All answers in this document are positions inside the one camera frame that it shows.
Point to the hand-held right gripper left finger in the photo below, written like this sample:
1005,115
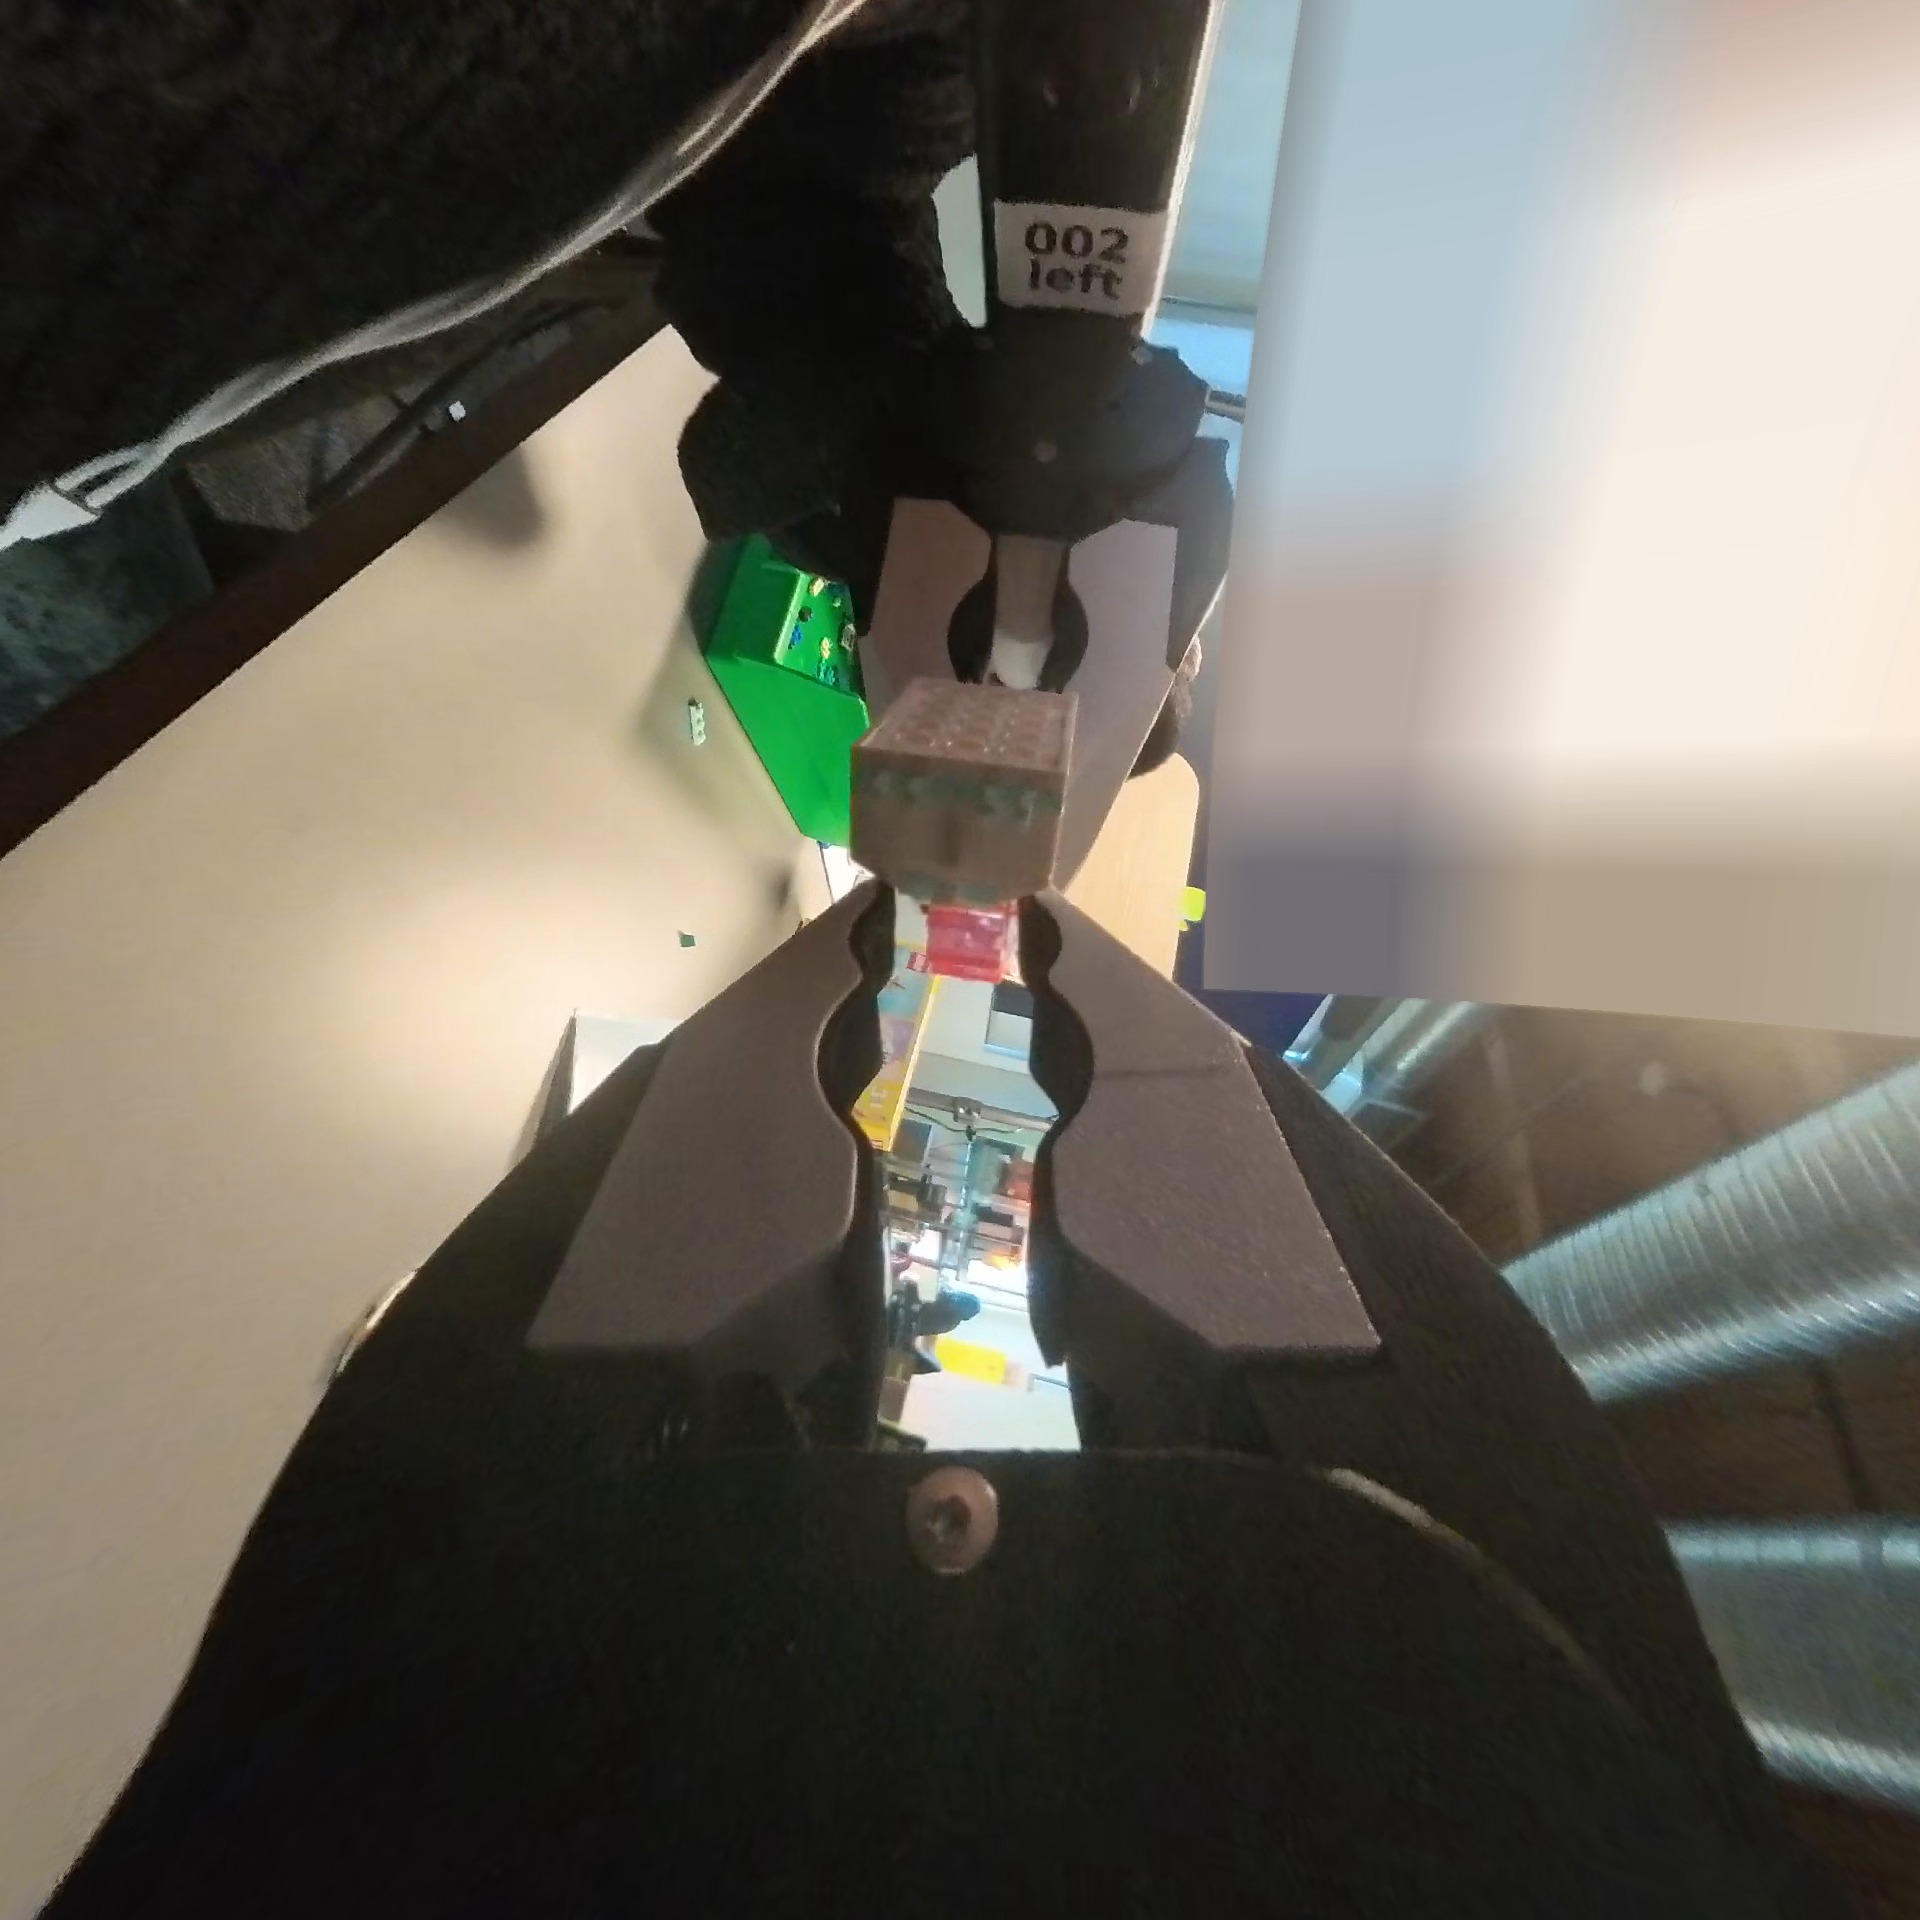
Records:
698,1186

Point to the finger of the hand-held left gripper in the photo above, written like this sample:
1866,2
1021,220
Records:
1128,646
913,601

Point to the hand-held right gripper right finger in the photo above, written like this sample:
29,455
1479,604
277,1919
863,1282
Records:
1200,1186

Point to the brown lego block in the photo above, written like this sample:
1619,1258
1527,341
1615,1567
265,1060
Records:
960,810

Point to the red lego piece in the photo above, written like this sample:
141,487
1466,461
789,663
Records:
968,945

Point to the green lego box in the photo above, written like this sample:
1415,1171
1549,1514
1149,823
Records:
765,706

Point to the yellow lego set box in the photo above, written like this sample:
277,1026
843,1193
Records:
886,1102

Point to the person's left hand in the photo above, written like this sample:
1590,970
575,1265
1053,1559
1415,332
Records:
809,285

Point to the white plastic tray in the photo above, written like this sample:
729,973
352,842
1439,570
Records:
599,1051

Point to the yellow sign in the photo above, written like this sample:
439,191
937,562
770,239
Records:
978,1358

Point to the black knit sweater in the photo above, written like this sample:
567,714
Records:
301,150

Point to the silver ventilation duct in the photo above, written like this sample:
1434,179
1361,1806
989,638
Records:
1799,1636
1723,1231

